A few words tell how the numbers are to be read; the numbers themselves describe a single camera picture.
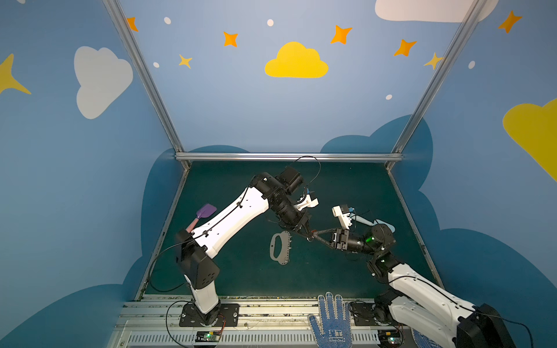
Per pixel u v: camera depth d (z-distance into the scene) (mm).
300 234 646
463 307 443
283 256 885
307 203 667
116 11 689
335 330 718
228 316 747
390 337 715
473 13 703
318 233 675
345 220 683
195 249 432
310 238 675
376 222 988
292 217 623
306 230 625
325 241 671
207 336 707
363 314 743
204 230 445
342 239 633
